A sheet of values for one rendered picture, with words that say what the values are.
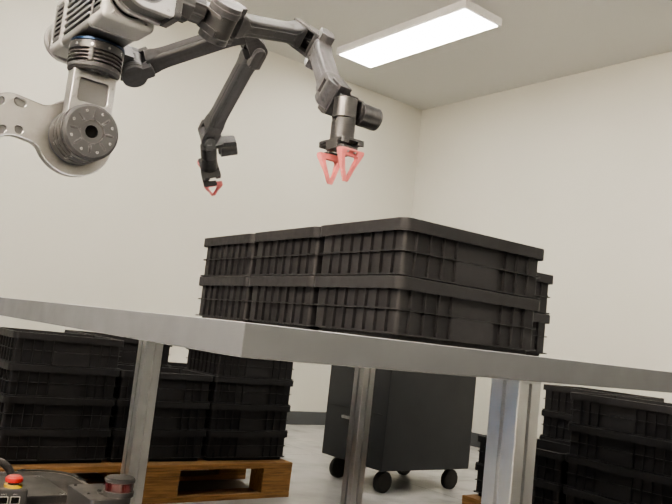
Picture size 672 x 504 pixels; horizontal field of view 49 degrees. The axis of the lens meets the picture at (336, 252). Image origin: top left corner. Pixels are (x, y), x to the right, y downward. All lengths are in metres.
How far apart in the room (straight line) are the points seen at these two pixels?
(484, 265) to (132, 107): 3.93
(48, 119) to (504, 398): 1.34
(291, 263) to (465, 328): 0.45
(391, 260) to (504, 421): 0.36
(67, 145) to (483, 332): 1.09
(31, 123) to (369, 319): 1.04
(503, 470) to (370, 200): 5.05
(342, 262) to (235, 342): 0.71
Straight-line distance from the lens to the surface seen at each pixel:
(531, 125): 5.90
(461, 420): 3.88
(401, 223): 1.39
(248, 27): 1.99
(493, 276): 1.54
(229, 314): 1.95
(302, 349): 0.90
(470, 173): 6.17
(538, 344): 2.12
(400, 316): 1.38
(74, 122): 1.96
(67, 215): 4.94
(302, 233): 1.67
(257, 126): 5.64
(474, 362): 1.11
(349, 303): 1.50
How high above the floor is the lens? 0.69
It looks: 7 degrees up
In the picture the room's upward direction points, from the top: 6 degrees clockwise
